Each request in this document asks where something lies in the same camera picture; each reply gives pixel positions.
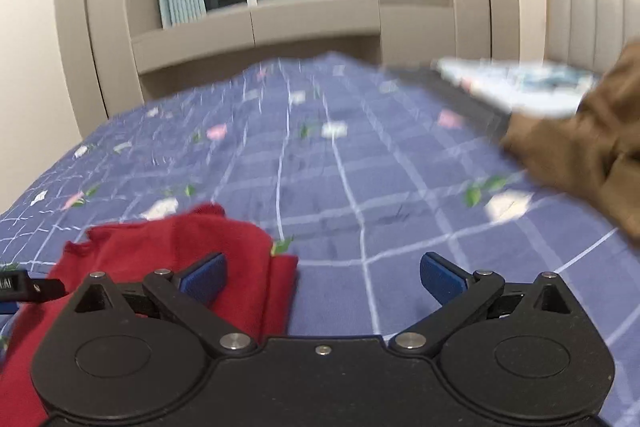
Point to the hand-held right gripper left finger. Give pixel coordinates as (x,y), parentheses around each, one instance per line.
(205,279)

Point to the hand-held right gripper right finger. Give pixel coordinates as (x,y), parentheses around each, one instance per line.
(440,279)

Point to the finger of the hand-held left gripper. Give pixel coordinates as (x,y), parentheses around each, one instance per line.
(35,287)

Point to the red garment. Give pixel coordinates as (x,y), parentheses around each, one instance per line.
(150,242)

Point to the brown garment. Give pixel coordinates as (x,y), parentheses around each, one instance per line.
(585,147)

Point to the blue plaid floral bedsheet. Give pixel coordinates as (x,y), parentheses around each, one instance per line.
(350,167)

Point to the printed white pillow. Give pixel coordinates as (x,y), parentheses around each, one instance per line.
(520,82)

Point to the beige window surround cabinet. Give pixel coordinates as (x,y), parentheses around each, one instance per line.
(310,24)

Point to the grey padded headboard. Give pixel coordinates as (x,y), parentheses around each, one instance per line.
(585,17)

